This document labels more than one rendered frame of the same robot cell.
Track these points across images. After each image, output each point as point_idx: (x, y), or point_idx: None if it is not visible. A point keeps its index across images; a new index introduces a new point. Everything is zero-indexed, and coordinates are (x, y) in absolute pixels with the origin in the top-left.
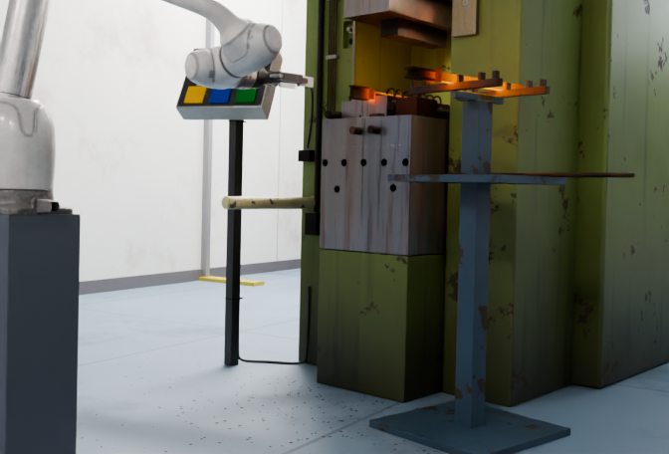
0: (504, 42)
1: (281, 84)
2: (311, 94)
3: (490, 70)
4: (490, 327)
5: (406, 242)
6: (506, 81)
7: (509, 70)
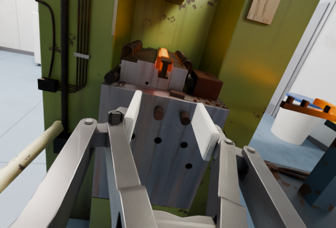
0: (286, 41)
1: (130, 136)
2: (50, 17)
3: (264, 60)
4: (205, 205)
5: (191, 202)
6: (273, 74)
7: (279, 66)
